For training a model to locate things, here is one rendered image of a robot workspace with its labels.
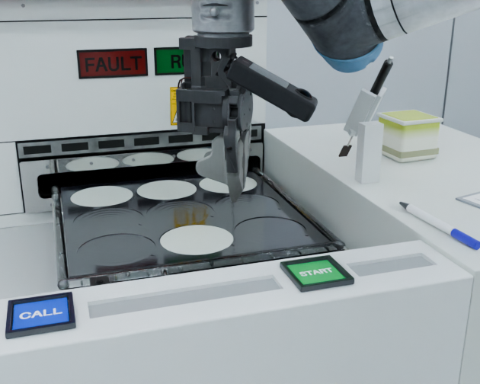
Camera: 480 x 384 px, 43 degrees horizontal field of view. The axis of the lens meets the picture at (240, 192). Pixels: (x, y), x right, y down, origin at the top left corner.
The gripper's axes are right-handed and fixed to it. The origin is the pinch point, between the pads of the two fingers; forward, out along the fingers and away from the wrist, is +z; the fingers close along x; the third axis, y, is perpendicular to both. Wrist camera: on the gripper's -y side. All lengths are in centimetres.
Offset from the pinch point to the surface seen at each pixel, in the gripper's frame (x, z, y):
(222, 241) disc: -0.1, 7.3, 2.5
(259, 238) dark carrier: -2.4, 7.4, -2.2
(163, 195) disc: -15.6, 7.4, 16.6
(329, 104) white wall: -210, 30, 6
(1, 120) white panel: -14.7, -3.9, 44.5
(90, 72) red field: -22.2, -11.2, 31.3
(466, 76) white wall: -248, 20, -58
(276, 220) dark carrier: -9.3, 7.4, -3.5
